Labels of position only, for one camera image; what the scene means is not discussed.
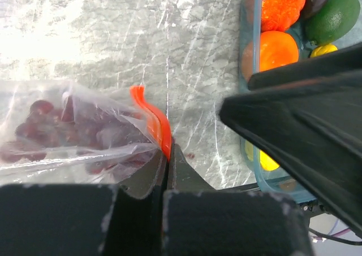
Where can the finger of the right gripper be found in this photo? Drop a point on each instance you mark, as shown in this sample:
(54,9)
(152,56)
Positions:
(299,137)
(328,65)

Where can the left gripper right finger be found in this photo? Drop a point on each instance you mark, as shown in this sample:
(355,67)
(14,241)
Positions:
(199,220)

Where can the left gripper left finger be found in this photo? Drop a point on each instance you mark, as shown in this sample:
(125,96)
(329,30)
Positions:
(86,219)

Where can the smooth orange persimmon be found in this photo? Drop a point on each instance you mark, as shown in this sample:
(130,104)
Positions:
(277,49)

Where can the clear zip top bag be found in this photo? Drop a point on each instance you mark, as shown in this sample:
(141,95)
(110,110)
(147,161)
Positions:
(157,123)

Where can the dark red grape bunch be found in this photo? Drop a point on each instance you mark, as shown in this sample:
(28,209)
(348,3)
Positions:
(84,137)

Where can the yellow pear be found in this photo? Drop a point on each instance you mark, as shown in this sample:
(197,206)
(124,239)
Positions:
(266,162)

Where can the teal plastic food tray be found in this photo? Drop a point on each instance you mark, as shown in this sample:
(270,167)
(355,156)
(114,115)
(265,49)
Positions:
(260,112)

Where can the yellow corn cob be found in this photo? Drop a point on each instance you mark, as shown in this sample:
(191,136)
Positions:
(322,50)

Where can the green lime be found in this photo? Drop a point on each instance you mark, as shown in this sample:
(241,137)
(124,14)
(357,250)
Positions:
(335,19)

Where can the textured orange tangerine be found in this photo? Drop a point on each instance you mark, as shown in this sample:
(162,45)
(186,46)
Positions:
(279,15)

